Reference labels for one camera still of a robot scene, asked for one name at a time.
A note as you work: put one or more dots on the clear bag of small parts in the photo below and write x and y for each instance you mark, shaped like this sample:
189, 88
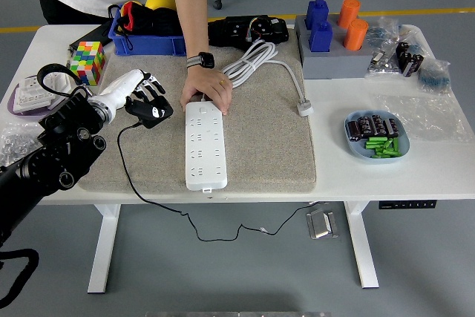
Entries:
384, 38

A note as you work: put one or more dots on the black table control panel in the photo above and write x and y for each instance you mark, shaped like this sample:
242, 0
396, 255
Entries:
406, 205

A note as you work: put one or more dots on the black pouch with red trim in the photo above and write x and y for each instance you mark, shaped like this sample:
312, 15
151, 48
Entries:
156, 22

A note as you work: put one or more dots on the grey-brown mat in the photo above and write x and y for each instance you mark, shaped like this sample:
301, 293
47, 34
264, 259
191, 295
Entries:
259, 146

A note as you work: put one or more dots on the green cylinder piece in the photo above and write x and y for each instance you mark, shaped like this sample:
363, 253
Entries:
396, 145
373, 145
388, 143
383, 150
375, 140
381, 155

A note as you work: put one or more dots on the clear bag of blue components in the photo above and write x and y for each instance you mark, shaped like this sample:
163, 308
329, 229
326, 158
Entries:
434, 75

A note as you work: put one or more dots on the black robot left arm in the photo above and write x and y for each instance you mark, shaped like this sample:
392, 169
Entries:
48, 157

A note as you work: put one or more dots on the white power strip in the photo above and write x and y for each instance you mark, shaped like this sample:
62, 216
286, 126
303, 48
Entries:
206, 153

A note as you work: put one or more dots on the yellow ball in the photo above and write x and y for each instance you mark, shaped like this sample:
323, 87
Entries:
159, 0

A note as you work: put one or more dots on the empty clear plastic bag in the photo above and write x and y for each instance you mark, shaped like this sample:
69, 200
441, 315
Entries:
426, 116

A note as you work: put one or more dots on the long black flat box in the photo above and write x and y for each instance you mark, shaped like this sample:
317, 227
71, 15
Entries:
94, 34

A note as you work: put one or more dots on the colourful puzzle cube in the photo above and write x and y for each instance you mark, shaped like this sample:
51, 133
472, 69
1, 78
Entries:
89, 61

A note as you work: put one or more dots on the blue bottle-shaped block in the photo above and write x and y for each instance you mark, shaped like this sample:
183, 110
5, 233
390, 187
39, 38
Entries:
317, 12
321, 36

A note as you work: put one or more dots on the bag of black capacitors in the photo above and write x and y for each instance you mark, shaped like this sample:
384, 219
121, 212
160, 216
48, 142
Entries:
410, 59

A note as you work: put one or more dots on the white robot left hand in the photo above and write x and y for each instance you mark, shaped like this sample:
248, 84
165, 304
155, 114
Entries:
120, 87

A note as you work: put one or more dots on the blue plastic bin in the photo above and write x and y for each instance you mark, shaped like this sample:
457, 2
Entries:
148, 44

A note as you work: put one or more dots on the person's left hand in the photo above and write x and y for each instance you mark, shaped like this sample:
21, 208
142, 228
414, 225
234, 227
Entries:
206, 85

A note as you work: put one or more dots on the dark cylindrical capacitor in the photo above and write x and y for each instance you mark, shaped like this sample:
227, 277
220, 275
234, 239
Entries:
379, 125
392, 127
365, 126
354, 130

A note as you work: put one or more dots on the orange cylinder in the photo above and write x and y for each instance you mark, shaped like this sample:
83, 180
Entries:
355, 35
349, 10

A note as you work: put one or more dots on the black smartwatch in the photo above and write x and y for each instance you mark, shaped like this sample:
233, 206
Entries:
205, 60

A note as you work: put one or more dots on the purple plate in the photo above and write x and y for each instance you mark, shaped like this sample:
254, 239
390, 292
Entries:
22, 112

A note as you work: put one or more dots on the grey holder block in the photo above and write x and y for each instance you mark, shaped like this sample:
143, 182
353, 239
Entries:
334, 62

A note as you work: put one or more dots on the metal foot pedal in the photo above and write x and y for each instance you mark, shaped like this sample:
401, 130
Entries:
321, 224

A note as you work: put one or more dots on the white table leg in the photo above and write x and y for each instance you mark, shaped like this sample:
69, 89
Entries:
361, 246
104, 246

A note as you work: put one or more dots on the light blue dish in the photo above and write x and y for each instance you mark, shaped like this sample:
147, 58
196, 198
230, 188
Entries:
356, 148

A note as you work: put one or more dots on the clear bag of metal screws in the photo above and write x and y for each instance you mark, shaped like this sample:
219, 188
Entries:
11, 142

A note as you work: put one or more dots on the person's left forearm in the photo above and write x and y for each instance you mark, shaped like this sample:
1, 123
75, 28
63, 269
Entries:
189, 9

